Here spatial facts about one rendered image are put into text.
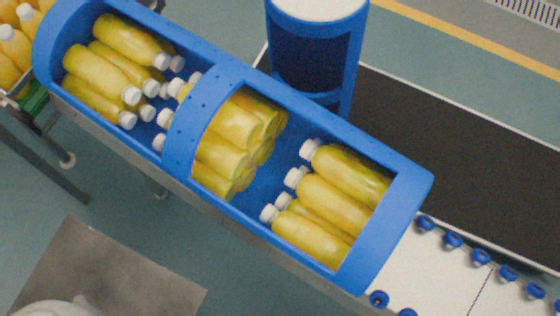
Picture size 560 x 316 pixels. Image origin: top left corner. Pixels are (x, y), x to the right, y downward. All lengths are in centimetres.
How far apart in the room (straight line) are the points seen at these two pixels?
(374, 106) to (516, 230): 76
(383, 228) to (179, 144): 41
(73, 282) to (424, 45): 192
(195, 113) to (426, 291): 64
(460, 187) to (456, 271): 93
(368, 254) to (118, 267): 54
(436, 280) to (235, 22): 172
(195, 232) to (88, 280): 107
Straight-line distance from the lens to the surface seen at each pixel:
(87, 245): 123
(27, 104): 157
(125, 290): 118
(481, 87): 256
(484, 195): 220
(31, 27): 148
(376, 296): 118
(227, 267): 218
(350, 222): 108
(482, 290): 129
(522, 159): 231
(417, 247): 126
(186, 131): 103
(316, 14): 135
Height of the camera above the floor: 214
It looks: 69 degrees down
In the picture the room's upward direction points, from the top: 4 degrees counter-clockwise
